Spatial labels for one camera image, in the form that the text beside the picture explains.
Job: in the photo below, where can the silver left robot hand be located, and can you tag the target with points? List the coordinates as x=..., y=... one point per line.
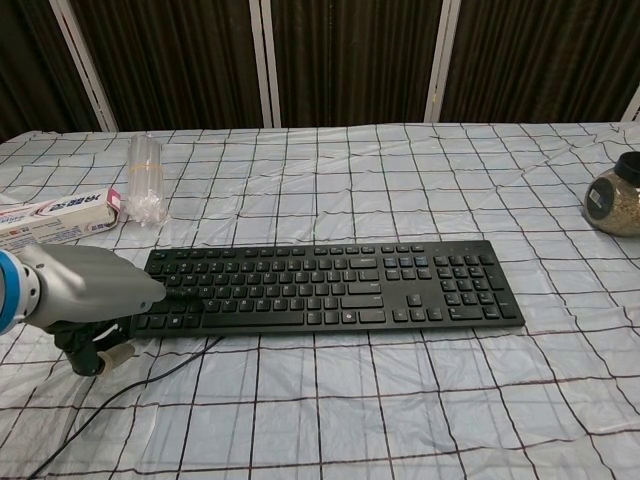
x=90, y=280

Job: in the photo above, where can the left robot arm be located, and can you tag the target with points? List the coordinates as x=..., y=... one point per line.
x=9, y=290

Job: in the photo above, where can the black computer keyboard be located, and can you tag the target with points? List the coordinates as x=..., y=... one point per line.
x=320, y=290

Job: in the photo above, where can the white toothpaste box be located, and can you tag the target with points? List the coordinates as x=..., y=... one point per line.
x=55, y=215

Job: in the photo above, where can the clear plastic cup stack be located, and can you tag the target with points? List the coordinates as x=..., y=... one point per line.
x=145, y=185

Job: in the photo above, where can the dark folding screen panel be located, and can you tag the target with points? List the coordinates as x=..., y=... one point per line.
x=175, y=60
x=350, y=60
x=540, y=60
x=30, y=70

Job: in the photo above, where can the checked plastic tablecloth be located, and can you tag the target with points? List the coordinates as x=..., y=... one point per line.
x=350, y=400

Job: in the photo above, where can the glass jar with grains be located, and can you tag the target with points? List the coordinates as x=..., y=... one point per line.
x=617, y=210

